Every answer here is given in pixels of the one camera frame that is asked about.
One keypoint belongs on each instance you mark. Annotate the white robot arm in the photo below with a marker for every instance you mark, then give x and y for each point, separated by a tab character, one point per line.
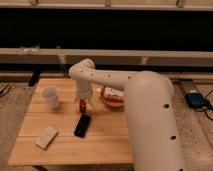
149	112

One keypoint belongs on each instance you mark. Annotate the white plastic cup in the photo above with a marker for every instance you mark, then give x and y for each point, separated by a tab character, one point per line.
50	95

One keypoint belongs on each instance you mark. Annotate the white cloth in bowl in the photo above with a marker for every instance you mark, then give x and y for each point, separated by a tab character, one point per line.
113	94

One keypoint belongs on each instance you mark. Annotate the black smartphone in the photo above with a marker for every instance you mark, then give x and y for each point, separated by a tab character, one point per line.
82	126

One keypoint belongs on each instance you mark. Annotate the beige sponge block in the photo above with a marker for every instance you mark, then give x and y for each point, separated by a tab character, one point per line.
46	136

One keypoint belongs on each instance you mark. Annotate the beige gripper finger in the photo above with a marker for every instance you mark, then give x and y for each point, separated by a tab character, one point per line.
91	102

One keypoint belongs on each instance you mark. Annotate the red pepper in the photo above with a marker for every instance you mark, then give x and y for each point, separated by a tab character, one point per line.
82	105

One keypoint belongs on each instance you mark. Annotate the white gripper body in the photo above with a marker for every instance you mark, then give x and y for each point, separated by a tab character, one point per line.
84	90

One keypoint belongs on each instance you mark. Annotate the orange ceramic bowl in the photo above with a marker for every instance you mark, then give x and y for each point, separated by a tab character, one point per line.
112	103

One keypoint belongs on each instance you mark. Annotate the wooden table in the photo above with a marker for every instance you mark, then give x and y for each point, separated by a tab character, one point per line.
106	140

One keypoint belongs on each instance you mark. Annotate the blue box on floor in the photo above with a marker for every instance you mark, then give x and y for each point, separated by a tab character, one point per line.
195	99

